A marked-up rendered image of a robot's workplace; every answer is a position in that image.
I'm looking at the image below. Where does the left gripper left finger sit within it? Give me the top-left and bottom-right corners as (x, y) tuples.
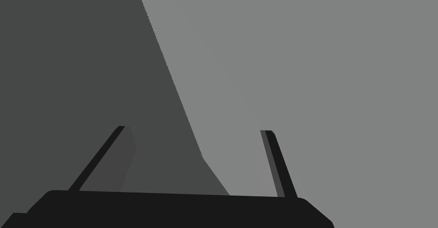
(68, 125), (137, 192)

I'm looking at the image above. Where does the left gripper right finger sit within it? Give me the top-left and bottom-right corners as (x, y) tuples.
(260, 130), (298, 198)

